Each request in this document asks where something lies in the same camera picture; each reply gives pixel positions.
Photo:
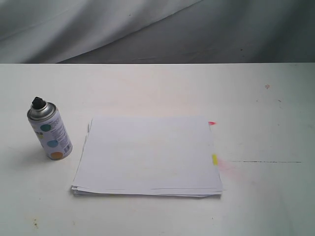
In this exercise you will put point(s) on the white dotted spray paint can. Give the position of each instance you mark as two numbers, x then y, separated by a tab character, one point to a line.
45	119

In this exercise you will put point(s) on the white paper stack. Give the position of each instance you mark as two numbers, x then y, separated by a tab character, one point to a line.
162	156

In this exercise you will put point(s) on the white backdrop cloth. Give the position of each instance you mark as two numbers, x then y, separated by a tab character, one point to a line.
157	31

